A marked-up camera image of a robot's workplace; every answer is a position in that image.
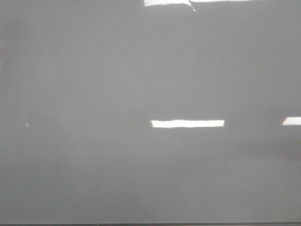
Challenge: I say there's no white glossy whiteboard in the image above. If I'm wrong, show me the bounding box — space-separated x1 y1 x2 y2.
0 0 301 224

